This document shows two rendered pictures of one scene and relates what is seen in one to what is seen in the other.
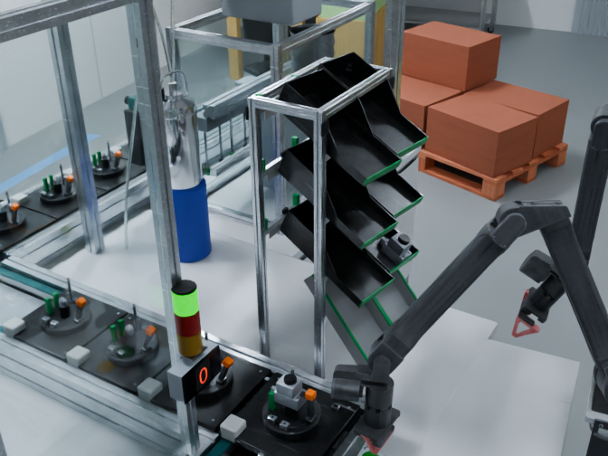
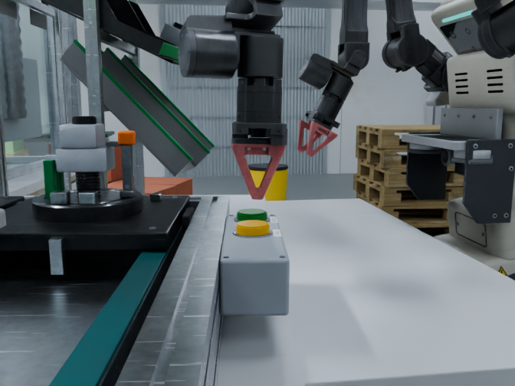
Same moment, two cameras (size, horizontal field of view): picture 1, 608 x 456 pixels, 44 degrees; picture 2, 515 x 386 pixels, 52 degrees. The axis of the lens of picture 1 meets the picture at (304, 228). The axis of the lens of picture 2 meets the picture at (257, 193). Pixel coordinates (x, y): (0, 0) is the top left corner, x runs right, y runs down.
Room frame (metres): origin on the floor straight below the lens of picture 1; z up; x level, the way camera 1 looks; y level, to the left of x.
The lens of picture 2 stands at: (0.61, 0.22, 1.11)
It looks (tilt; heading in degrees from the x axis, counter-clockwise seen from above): 10 degrees down; 327
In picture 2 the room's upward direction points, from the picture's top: straight up
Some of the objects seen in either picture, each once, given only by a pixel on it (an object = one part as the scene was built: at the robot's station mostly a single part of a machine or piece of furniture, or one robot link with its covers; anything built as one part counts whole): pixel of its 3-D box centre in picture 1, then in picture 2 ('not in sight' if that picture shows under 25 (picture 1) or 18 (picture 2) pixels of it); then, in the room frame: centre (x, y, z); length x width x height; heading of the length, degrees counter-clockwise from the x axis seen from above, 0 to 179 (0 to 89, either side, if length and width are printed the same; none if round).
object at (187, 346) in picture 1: (189, 339); not in sight; (1.21, 0.23, 1.29); 0.05 x 0.05 x 0.05
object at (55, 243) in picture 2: not in sight; (57, 256); (1.20, 0.10, 0.95); 0.01 x 0.01 x 0.04; 58
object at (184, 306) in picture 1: (185, 299); not in sight; (1.21, 0.23, 1.39); 0.05 x 0.05 x 0.05
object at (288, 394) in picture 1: (286, 387); (77, 143); (1.31, 0.04, 1.06); 0.08 x 0.04 x 0.07; 59
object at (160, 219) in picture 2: (291, 421); (90, 217); (1.31, 0.03, 0.96); 0.24 x 0.24 x 0.02; 58
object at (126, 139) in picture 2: (308, 403); (121, 160); (1.28, 0.00, 1.04); 0.04 x 0.02 x 0.08; 58
